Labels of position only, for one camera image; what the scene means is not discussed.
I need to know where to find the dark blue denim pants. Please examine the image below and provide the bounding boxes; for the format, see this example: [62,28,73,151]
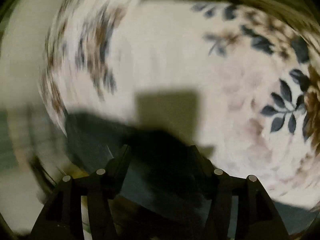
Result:
[65,113,211,221]

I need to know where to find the floral bed blanket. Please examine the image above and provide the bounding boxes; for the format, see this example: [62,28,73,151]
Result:
[40,0,319,210]

